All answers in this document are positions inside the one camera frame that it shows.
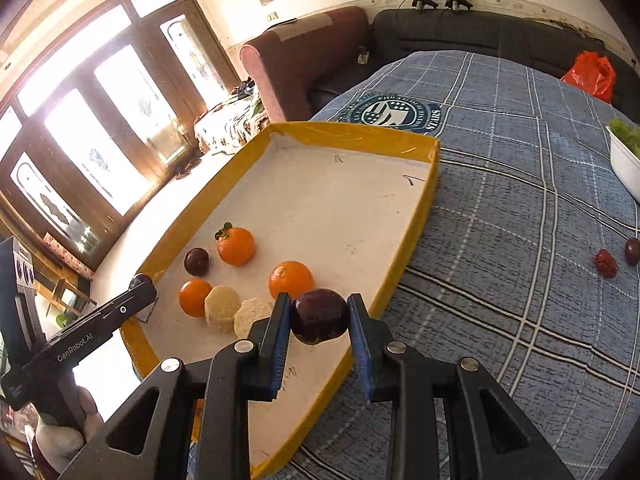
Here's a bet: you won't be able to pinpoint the black sofa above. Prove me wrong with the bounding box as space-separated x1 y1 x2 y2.
310 8 626 111

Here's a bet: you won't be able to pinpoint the green lettuce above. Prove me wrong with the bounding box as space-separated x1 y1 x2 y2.
607 117 640 157

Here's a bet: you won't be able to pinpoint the brown armchair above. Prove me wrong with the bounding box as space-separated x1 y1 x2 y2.
239 6 373 123

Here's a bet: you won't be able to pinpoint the wooden stool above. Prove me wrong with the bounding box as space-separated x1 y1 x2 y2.
35 277 98 318

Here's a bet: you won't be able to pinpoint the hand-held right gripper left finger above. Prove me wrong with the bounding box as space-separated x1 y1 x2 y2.
57 291 293 480

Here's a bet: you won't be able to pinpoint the red date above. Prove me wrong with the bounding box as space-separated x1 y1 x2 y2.
593 249 618 279

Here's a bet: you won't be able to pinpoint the wooden glass doors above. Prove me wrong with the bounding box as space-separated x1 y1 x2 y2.
0 0 241 281

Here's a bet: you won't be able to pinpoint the large dark purple plum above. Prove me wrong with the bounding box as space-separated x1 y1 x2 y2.
291 288 350 346

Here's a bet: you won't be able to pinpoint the orange with green leaf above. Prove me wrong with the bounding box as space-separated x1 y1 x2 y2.
215 222 257 267

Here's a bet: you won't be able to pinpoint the large orange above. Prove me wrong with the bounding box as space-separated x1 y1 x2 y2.
268 260 315 301

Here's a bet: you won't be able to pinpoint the yellow-rimmed white tray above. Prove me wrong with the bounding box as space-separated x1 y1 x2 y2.
120 121 441 480

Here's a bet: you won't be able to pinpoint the small orange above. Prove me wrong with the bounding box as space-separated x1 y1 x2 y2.
178 278 213 318

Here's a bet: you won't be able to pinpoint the peeled sugarcane piece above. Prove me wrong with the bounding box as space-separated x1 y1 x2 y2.
234 297 275 339
204 285 242 333

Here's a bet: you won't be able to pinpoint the person's left hand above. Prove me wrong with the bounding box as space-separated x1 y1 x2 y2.
32 385 106 480

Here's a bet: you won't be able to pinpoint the patterned cloth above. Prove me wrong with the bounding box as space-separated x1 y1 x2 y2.
192 92 273 156

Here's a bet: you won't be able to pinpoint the white bowl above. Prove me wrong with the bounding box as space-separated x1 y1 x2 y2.
606 125 640 204

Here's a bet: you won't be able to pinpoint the small dark plum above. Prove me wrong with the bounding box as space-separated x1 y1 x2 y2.
183 247 210 277

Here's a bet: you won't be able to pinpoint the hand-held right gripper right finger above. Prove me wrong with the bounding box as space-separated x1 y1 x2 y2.
346 293 576 480

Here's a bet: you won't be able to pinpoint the red plastic bag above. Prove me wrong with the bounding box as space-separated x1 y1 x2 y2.
561 51 617 105

